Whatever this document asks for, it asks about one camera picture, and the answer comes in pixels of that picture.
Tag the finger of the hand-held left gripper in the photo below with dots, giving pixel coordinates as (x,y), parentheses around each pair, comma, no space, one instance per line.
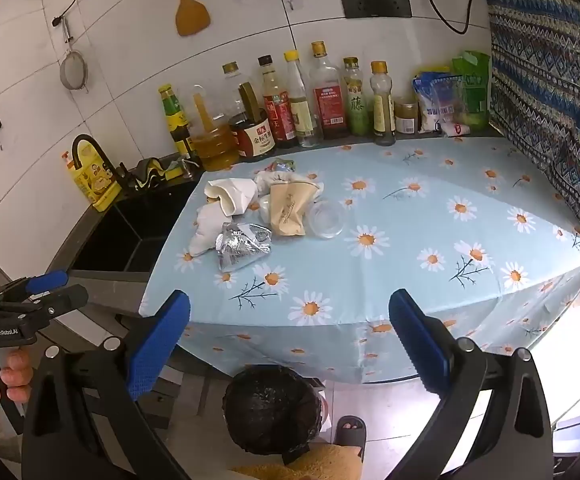
(62,302)
(47,282)

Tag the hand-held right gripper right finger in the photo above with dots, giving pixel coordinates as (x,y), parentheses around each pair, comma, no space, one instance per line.
(419,342)

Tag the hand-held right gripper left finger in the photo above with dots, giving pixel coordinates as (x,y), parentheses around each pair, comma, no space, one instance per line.
(162,342)

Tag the large white tissue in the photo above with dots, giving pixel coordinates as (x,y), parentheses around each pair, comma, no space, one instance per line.
(207,232)

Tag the silver foil wrapper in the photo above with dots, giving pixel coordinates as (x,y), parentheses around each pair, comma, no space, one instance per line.
(242,249)

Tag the round bin with black bag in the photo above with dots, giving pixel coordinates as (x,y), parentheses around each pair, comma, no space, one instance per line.
(270,410)

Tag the crushed white paper cup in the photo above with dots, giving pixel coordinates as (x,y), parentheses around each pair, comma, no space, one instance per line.
(232,195)

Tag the brown paper bag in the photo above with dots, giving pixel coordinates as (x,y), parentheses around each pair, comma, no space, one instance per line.
(290,207)

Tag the white tissue wad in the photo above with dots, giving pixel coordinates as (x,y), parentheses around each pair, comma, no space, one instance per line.
(272,180)

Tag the person's left hand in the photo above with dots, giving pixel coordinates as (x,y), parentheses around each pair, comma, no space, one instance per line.
(12,372)

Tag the black kitchen sink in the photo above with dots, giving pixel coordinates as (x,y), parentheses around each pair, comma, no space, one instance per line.
(130,230)

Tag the blue daisy print tablecloth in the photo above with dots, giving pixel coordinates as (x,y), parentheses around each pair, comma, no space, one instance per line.
(394,240)

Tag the yellow dish soap bottle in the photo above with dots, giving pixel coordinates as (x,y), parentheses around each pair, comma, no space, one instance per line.
(95,182)

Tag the black slipper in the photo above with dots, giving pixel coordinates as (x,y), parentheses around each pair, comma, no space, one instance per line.
(350,437)

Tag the black curved faucet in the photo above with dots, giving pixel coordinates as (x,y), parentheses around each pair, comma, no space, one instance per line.
(101,149)

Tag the yellow and black scrub cloth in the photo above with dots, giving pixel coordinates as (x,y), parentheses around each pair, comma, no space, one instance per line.
(150,170)

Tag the clear jug of yellow oil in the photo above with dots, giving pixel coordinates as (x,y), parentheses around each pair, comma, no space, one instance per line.
(214,145)

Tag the green bottle with yellow label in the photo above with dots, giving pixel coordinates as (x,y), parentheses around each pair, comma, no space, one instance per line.
(174,120)

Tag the metal mesh strainer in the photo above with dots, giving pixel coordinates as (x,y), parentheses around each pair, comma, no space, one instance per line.
(74,74)

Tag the small shiny snack wrapper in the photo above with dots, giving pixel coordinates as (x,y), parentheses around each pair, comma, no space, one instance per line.
(282,164)

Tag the small white rolled packet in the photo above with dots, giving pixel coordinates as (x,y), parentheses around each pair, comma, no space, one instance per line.
(457,129)

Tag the small glass jar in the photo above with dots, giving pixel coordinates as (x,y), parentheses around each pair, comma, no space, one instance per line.
(406,119)

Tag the brown sauce jug red label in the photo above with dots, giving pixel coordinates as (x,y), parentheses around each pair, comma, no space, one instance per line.
(254,137)

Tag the slim clear bottle yellow cap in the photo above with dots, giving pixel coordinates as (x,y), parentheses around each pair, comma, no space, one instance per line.
(383,107)

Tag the white and blue seasoning bag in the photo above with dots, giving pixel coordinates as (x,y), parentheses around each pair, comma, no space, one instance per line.
(434,102)

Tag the green labelled bottle yellow cap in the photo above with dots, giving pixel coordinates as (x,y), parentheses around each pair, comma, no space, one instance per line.
(356,102)

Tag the tall glass bottle red label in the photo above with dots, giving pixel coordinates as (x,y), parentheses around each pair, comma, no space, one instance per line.
(329,102)

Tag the dark sauce bottle red label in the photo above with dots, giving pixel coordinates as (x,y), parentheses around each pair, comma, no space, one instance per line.
(276,110)

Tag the pale liquid bottle yellow cap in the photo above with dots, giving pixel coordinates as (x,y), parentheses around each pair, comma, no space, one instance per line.
(301,110)

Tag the green packet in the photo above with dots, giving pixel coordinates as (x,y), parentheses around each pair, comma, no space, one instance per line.
(473,85)

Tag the clear plastic bottle yellow cap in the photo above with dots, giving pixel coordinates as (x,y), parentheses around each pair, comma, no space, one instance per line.
(232,82)

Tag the blue patterned curtain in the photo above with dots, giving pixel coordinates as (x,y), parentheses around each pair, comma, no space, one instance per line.
(544,85)

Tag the black wall outlet panel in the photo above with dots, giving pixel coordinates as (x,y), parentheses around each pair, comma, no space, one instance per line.
(374,2)

